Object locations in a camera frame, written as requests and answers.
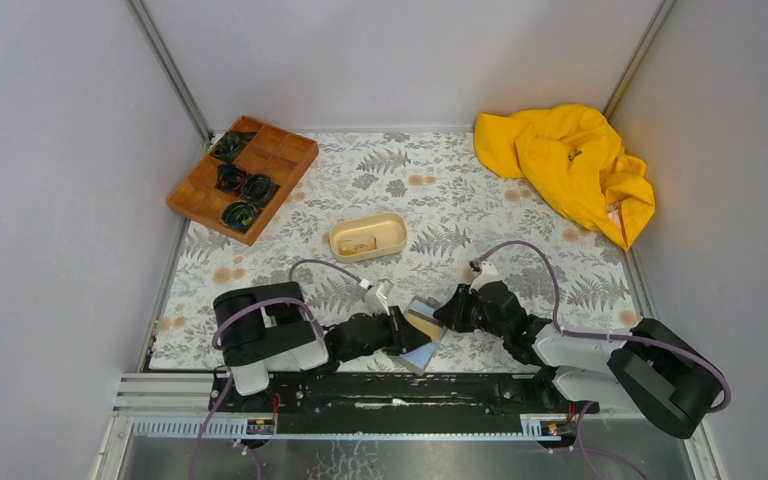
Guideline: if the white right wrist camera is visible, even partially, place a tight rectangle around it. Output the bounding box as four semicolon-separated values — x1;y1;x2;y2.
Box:
469;259;501;292

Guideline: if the dark rolled ribbon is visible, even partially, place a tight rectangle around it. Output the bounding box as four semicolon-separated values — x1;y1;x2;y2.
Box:
210;131;257;163
220;200;262;233
215;163;247;196
241;174;279;208

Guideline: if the floral patterned table mat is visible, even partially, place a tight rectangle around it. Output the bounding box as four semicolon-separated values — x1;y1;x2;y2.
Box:
148;133;639;370

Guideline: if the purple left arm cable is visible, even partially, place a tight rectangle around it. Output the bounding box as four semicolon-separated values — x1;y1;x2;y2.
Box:
210;258;365;352

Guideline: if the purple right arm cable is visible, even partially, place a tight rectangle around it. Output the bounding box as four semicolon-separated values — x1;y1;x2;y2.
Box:
471;239;732;415

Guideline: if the grey card holder wallet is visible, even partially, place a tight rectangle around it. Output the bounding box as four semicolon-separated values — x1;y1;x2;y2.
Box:
391;296;447;375

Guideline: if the yellow crumpled cloth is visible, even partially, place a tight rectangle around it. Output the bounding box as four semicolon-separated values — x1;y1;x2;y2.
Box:
473;104;656;250

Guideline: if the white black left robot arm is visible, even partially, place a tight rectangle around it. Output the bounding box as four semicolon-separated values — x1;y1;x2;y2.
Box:
212;280;432;396

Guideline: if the beige oval plastic tray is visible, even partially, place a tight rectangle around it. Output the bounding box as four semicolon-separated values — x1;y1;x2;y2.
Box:
328;212;409;263

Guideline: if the orange compartment organizer tray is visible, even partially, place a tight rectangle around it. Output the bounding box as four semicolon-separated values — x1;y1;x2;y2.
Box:
166;116;319;246

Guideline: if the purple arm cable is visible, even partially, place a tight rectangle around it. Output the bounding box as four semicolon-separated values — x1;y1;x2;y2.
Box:
210;258;365;352
471;239;732;415

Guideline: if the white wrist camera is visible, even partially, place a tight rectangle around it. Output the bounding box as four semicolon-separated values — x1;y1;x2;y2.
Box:
469;259;501;292
359;279;393;315

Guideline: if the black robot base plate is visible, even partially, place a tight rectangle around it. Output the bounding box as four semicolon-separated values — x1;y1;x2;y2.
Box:
208;372;585;436

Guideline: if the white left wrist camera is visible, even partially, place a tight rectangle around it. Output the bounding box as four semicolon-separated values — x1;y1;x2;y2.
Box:
359;279;393;315

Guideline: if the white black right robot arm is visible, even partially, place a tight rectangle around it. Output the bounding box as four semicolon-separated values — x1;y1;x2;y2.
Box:
433;281;731;439

